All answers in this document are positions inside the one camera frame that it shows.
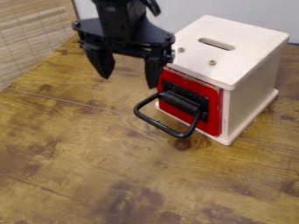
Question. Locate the white wooden drawer cabinet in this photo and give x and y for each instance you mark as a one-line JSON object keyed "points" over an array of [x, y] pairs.
{"points": [[226, 61]]}

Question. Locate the red wooden drawer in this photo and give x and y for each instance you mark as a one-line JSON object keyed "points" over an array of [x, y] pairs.
{"points": [[192, 94]]}

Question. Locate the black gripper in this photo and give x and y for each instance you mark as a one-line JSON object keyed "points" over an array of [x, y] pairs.
{"points": [[122, 30]]}

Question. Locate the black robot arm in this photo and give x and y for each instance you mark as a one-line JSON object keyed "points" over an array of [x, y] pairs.
{"points": [[124, 31]]}

